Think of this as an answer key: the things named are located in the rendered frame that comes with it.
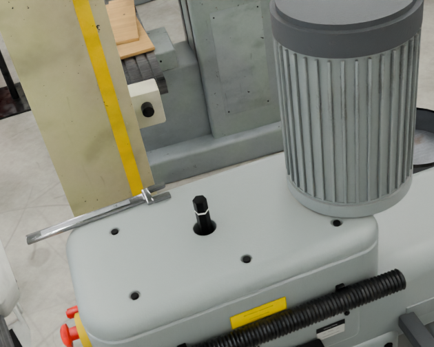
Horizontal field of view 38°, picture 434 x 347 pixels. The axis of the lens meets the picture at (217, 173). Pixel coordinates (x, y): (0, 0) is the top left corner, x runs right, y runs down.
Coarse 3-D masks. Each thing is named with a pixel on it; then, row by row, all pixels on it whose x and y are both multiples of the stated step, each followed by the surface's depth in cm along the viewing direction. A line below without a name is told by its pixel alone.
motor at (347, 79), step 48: (288, 0) 83; (336, 0) 81; (384, 0) 79; (288, 48) 82; (336, 48) 77; (384, 48) 78; (288, 96) 87; (336, 96) 82; (384, 96) 83; (288, 144) 94; (336, 144) 87; (384, 144) 88; (336, 192) 93; (384, 192) 94
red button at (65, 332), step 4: (64, 324) 102; (64, 328) 101; (68, 328) 102; (72, 328) 102; (60, 332) 102; (64, 332) 101; (68, 332) 102; (72, 332) 102; (76, 332) 102; (64, 336) 101; (68, 336) 101; (72, 336) 102; (76, 336) 102; (64, 340) 101; (68, 340) 101; (72, 340) 102; (64, 344) 102; (68, 344) 101; (72, 344) 102
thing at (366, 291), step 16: (400, 272) 97; (336, 288) 97; (352, 288) 96; (368, 288) 96; (384, 288) 96; (400, 288) 97; (304, 304) 95; (320, 304) 94; (336, 304) 94; (352, 304) 95; (272, 320) 93; (288, 320) 93; (304, 320) 93; (320, 320) 94; (224, 336) 92; (240, 336) 92; (256, 336) 92; (272, 336) 93
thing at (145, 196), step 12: (144, 192) 106; (168, 192) 105; (120, 204) 105; (132, 204) 104; (84, 216) 104; (96, 216) 103; (48, 228) 103; (60, 228) 102; (72, 228) 103; (36, 240) 101
